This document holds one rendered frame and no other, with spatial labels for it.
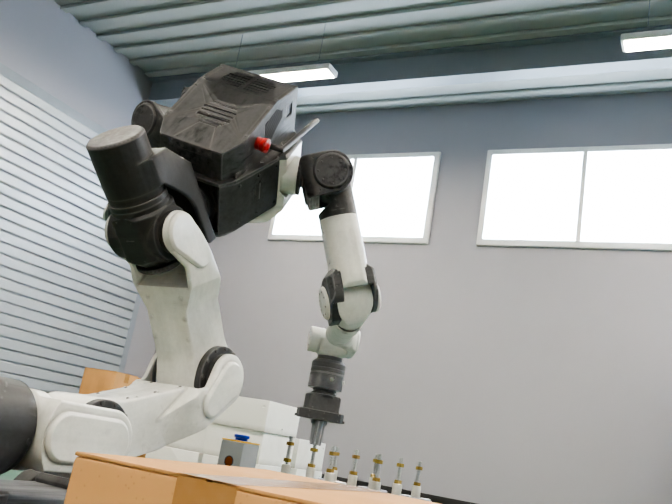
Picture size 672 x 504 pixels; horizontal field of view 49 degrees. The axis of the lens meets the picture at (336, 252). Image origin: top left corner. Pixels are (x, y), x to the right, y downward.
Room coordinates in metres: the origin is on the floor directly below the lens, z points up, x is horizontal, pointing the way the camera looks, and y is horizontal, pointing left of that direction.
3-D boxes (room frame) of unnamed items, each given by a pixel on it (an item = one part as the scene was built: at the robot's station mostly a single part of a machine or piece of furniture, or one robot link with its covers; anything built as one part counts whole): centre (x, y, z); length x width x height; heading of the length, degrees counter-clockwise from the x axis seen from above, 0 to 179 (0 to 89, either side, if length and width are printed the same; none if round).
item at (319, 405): (1.92, -0.03, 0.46); 0.13 x 0.10 x 0.12; 108
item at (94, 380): (5.47, 1.44, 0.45); 0.30 x 0.24 x 0.30; 63
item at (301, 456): (5.04, 0.11, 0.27); 0.39 x 0.39 x 0.18; 63
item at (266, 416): (4.67, 0.31, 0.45); 0.39 x 0.39 x 0.18; 62
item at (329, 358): (1.94, -0.02, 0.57); 0.11 x 0.11 x 0.11; 7
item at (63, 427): (1.34, 0.43, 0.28); 0.21 x 0.20 x 0.13; 151
